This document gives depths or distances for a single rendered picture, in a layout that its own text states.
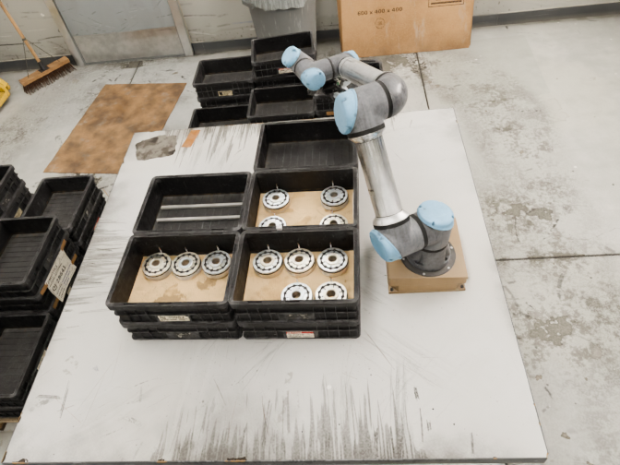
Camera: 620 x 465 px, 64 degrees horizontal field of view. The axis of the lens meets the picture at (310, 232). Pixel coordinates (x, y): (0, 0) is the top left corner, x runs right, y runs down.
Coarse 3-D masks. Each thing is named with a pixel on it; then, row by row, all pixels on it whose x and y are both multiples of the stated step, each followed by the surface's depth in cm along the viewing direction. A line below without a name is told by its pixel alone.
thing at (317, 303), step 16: (240, 240) 169; (240, 256) 164; (240, 304) 152; (256, 304) 151; (272, 304) 151; (288, 304) 150; (304, 304) 150; (320, 304) 150; (336, 304) 149; (352, 304) 149
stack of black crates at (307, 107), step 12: (300, 84) 306; (252, 96) 304; (264, 96) 312; (276, 96) 312; (288, 96) 312; (300, 96) 311; (312, 96) 311; (252, 108) 302; (264, 108) 312; (276, 108) 311; (288, 108) 309; (300, 108) 308; (312, 108) 307; (252, 120) 291; (264, 120) 293; (276, 120) 292; (288, 120) 292
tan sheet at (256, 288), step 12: (312, 252) 175; (348, 252) 173; (252, 264) 174; (252, 276) 171; (276, 276) 170; (288, 276) 169; (312, 276) 168; (324, 276) 167; (348, 276) 166; (252, 288) 168; (264, 288) 167; (276, 288) 166; (312, 288) 165; (348, 288) 163; (252, 300) 164
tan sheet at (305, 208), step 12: (300, 192) 195; (312, 192) 194; (348, 192) 192; (300, 204) 191; (312, 204) 190; (348, 204) 188; (264, 216) 189; (288, 216) 187; (300, 216) 187; (312, 216) 186; (324, 216) 185; (348, 216) 184
